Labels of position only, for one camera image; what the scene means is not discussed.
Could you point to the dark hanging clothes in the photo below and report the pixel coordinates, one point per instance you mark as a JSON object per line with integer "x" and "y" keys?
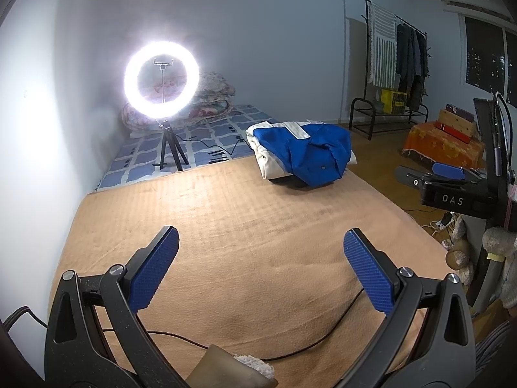
{"x": 410, "y": 60}

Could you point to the black tripod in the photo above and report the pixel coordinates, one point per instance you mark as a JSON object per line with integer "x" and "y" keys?
{"x": 166, "y": 145}

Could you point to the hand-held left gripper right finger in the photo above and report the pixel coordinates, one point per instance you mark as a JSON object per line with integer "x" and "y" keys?
{"x": 369, "y": 270}

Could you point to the brown fleece-lined slipper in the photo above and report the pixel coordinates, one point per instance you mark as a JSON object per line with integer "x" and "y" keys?
{"x": 218, "y": 367}

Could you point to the orange cloth-covered table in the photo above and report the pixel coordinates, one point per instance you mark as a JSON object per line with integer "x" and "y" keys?
{"x": 436, "y": 145}

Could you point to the black gooseneck stand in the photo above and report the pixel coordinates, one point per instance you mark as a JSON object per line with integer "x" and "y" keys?
{"x": 497, "y": 145}

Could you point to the window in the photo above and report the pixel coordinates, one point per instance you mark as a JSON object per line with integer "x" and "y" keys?
{"x": 484, "y": 56}

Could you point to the black clothes rack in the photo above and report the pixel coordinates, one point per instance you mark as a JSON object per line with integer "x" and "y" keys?
{"x": 366, "y": 48}

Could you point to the folded floral quilt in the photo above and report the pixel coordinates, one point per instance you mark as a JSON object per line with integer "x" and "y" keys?
{"x": 210, "y": 97}

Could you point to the yellow box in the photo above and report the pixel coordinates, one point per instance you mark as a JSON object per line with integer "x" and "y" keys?
{"x": 394, "y": 101}

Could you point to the grey and blue jacket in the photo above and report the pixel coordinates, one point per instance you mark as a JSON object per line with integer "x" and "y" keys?
{"x": 315, "y": 149}

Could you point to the white power strip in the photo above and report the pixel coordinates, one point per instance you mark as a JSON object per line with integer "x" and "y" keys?
{"x": 441, "y": 224}

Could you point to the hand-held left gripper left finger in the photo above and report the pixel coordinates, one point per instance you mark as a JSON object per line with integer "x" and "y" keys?
{"x": 155, "y": 266}

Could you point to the blue checked bedsheet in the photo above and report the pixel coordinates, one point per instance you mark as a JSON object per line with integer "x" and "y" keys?
{"x": 194, "y": 137}

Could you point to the tan fleece blanket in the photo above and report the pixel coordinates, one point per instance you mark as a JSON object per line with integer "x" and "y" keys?
{"x": 242, "y": 230}

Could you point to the wooden box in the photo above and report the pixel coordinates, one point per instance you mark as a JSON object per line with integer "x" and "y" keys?
{"x": 456, "y": 123}

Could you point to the striped towel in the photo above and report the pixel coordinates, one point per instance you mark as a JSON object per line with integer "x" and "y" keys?
{"x": 381, "y": 48}

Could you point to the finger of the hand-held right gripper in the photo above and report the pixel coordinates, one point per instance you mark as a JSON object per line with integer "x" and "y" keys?
{"x": 448, "y": 170}
{"x": 408, "y": 176}

